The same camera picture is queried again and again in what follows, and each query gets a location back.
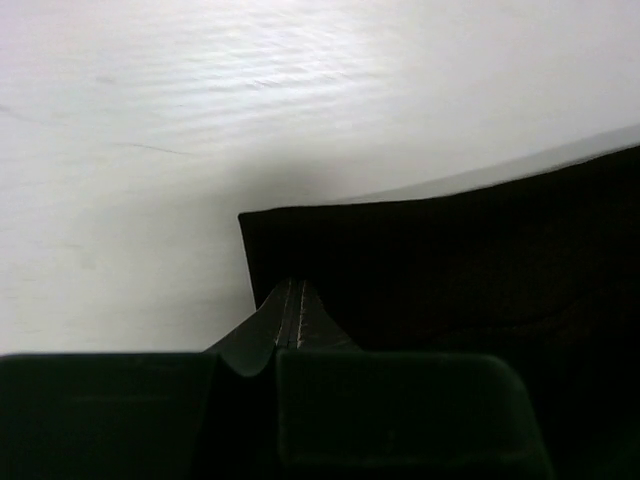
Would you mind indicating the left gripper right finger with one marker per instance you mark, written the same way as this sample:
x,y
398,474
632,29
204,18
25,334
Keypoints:
x,y
346,413

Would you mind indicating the black skirt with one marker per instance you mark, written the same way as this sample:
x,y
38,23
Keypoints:
x,y
541,271

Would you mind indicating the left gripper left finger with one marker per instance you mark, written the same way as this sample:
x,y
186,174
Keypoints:
x,y
200,415

